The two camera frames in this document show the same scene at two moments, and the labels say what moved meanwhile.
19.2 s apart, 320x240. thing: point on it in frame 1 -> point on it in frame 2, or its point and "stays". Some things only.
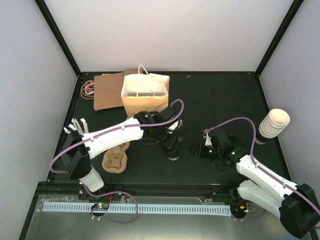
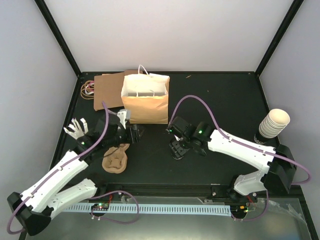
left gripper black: x=169 y=144 -> x=130 y=138
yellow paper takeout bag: x=144 y=92 stays
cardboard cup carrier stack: x=115 y=160 stays
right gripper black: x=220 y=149 -> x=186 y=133
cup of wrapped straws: x=75 y=126 stays
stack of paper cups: x=274 y=123 stays
